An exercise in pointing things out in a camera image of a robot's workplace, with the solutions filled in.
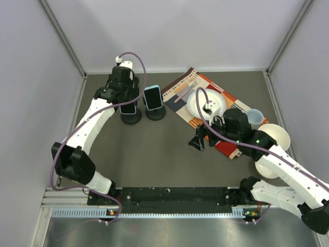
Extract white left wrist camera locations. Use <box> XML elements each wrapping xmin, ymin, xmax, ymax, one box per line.
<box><xmin>115</xmin><ymin>56</ymin><xmax>133</xmax><ymax>69</ymax></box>

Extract white bowl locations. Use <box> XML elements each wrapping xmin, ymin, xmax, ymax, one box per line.
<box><xmin>258</xmin><ymin>123</ymin><xmax>291</xmax><ymax>151</ymax></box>

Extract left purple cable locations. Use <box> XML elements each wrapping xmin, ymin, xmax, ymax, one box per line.
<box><xmin>50</xmin><ymin>52</ymin><xmax>148</xmax><ymax>191</ymax></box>

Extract white paper plate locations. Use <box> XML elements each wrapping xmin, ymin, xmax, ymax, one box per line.
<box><xmin>187</xmin><ymin>89</ymin><xmax>226</xmax><ymax>118</ymax></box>

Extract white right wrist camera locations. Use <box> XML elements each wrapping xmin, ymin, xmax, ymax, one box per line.
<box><xmin>202</xmin><ymin>100</ymin><xmax>223</xmax><ymax>125</ymax></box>

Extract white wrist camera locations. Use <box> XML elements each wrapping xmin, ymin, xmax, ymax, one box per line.
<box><xmin>115</xmin><ymin>56</ymin><xmax>133</xmax><ymax>69</ymax></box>
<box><xmin>202</xmin><ymin>100</ymin><xmax>223</xmax><ymax>125</ymax></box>

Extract light blue mug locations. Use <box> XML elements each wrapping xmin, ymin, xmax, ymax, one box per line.
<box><xmin>246</xmin><ymin>109</ymin><xmax>264</xmax><ymax>128</ymax></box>

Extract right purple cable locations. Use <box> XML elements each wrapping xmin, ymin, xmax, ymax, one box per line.
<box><xmin>195</xmin><ymin>87</ymin><xmax>329</xmax><ymax>191</ymax></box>

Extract blue case phone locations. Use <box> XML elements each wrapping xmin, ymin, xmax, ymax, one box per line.
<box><xmin>143</xmin><ymin>85</ymin><xmax>163</xmax><ymax>111</ymax></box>

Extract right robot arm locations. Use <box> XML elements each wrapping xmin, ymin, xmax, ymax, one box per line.
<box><xmin>189</xmin><ymin>108</ymin><xmax>328</xmax><ymax>235</ymax></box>

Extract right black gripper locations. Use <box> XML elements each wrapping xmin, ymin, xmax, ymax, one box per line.
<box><xmin>189</xmin><ymin>112</ymin><xmax>240</xmax><ymax>151</ymax></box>

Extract purple cable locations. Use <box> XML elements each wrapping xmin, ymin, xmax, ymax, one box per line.
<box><xmin>50</xmin><ymin>52</ymin><xmax>148</xmax><ymax>191</ymax></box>
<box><xmin>195</xmin><ymin>87</ymin><xmax>329</xmax><ymax>191</ymax></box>

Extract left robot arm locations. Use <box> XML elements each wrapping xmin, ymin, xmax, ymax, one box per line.
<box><xmin>51</xmin><ymin>61</ymin><xmax>139</xmax><ymax>204</ymax></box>

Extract purple case phone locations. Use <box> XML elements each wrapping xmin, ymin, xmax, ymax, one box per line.
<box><xmin>120</xmin><ymin>102</ymin><xmax>137</xmax><ymax>115</ymax></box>

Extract pink handled fork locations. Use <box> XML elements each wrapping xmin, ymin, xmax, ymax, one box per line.
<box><xmin>174</xmin><ymin>80</ymin><xmax>198</xmax><ymax>103</ymax></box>

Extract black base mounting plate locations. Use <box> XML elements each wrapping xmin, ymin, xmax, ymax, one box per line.
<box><xmin>87</xmin><ymin>187</ymin><xmax>241</xmax><ymax>214</ymax></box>

